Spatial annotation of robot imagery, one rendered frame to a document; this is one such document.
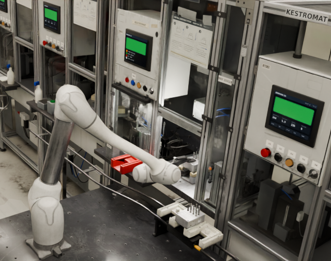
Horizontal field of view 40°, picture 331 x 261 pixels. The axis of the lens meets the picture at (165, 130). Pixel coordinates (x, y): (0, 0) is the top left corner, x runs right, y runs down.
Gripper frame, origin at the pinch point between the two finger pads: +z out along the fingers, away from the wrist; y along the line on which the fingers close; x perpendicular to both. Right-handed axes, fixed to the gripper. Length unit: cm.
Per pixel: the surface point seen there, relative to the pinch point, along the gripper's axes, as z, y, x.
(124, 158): -22.8, -7.6, 34.5
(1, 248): -102, -45, 25
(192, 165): -1.6, 1.0, -3.4
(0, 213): -48, -108, 156
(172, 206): -23.4, -15.4, -15.1
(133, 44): -24, 62, 41
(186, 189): -7.9, -10.5, -9.0
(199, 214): -22.1, -10.3, -34.4
